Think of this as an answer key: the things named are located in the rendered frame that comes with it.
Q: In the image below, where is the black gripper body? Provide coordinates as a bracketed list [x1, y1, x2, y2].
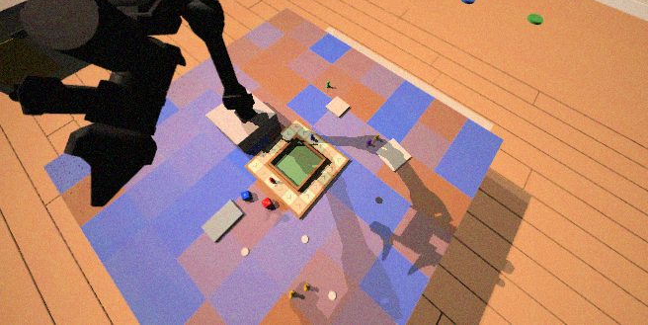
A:
[63, 73, 168, 165]

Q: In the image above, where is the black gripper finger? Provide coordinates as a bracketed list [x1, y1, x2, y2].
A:
[81, 157, 145, 206]

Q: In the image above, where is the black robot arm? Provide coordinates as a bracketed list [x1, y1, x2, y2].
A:
[9, 0, 257, 123]

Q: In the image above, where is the red die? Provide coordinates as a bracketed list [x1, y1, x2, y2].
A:
[261, 198, 272, 208]

